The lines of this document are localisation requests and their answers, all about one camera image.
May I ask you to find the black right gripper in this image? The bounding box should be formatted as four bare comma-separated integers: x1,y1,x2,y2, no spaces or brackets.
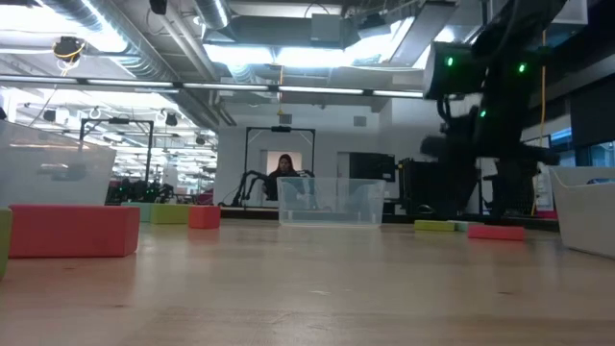
482,141,561,226

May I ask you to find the red foam block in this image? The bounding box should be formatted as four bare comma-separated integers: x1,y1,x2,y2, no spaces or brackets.
8,204,141,260
187,205,222,230
467,224,526,242

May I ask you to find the teal foam block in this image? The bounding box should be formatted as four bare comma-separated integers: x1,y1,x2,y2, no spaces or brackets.
451,220,483,234
120,201,154,223

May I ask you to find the green foam block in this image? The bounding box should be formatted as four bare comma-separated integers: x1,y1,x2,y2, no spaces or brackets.
149,204,192,226
413,219,456,233
0,207,13,280

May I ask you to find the whiteboard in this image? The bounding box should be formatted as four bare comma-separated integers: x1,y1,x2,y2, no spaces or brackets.
521,134,554,212

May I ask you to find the white translucent plastic bin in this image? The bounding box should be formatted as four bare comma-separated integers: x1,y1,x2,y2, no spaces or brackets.
547,165,615,260

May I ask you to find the black cabinet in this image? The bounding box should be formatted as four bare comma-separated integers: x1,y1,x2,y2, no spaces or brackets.
397,157,462,216

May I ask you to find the person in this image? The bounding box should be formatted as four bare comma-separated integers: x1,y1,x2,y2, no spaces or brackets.
262,153,308,203

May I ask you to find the grey ceiling unit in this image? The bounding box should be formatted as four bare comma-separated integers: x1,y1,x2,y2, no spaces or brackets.
310,12,345,47

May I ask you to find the long linear ceiling light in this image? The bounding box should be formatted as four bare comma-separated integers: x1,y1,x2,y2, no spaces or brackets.
0,75,425,99

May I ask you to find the background robot station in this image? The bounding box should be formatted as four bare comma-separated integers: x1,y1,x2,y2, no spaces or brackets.
106,177,177,206

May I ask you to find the black aluminium table frame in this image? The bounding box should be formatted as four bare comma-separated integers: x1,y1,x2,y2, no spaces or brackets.
218,205,561,233

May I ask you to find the black wall screen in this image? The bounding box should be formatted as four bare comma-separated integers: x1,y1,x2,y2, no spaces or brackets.
349,152,397,183

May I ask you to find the clear plastic bin with handle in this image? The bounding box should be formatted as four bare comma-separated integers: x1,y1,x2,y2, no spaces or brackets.
0,119,118,208

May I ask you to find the black ceiling cord reel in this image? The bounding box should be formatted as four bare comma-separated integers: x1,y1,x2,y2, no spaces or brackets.
51,36,87,63

